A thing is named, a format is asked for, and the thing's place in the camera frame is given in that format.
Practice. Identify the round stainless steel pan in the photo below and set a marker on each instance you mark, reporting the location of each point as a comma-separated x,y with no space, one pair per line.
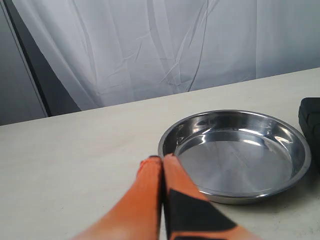
238,157

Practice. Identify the black plastic tool case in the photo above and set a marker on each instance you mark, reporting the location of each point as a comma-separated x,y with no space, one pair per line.
309,121

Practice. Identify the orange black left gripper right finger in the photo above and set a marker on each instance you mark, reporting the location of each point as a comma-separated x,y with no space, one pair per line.
189,215

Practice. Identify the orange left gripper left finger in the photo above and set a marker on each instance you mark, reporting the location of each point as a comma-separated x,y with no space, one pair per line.
137,215

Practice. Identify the white backdrop curtain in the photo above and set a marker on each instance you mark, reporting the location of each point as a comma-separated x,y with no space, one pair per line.
110,52

